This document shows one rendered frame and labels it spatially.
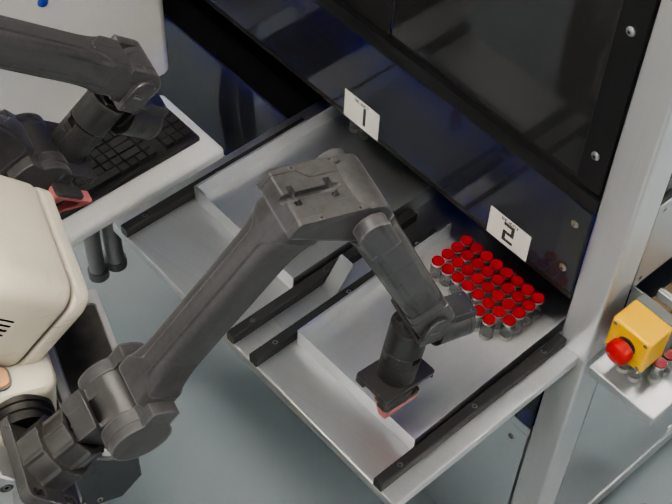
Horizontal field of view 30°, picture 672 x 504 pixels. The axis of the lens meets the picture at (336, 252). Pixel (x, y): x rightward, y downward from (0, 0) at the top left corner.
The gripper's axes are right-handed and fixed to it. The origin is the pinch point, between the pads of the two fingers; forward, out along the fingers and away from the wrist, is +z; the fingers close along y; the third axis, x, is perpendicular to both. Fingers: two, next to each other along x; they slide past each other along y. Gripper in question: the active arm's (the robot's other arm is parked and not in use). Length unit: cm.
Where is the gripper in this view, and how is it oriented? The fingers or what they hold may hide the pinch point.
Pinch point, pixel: (383, 412)
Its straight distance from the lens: 187.3
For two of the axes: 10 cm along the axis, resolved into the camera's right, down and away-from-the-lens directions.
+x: -6.7, -5.9, 4.5
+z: -1.7, 7.1, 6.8
